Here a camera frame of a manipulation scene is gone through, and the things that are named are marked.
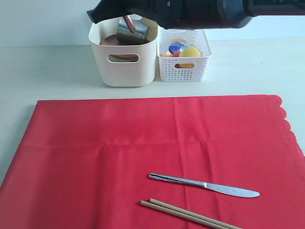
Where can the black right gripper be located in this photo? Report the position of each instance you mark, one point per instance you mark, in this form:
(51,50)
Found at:
(167,14)

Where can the dark brown spoon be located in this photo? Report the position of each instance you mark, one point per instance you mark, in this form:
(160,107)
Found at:
(129,23)

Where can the brown wooden plate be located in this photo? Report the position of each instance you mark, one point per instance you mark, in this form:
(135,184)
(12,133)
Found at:
(112,41)

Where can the stainless steel cup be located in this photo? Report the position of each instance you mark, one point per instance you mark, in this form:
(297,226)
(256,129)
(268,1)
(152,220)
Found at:
(138,37)

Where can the brown egg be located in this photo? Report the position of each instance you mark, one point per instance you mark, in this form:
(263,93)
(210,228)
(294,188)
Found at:
(178,40)

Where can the blue white milk carton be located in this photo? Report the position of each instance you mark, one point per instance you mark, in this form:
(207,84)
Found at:
(178,47)

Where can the red toy sausage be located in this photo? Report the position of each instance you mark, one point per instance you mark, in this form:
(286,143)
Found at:
(175,55)

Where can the yellow lemon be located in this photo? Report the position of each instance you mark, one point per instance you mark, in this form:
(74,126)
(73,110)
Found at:
(189,52)

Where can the metal table knife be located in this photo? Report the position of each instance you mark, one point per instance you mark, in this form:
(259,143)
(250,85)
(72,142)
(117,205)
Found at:
(227,190)

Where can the fried chicken strip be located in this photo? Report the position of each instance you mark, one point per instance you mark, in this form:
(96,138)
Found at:
(164,55)

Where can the cream plastic bin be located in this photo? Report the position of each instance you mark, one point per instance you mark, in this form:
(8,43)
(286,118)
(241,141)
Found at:
(124,66)

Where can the white perforated basket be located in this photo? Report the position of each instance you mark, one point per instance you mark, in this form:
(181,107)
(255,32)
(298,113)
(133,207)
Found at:
(196,38)

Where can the red tablecloth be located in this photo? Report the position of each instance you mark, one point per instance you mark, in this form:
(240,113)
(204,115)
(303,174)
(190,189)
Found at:
(84,164)

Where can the upper wooden chopstick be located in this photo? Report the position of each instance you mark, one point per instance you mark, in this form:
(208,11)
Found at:
(162,204)

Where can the wooden chopstick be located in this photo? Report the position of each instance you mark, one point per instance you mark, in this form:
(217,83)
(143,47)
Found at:
(162,204)
(182,215)

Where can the lower wooden chopstick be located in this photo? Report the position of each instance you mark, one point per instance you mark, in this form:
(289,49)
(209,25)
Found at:
(182,215)

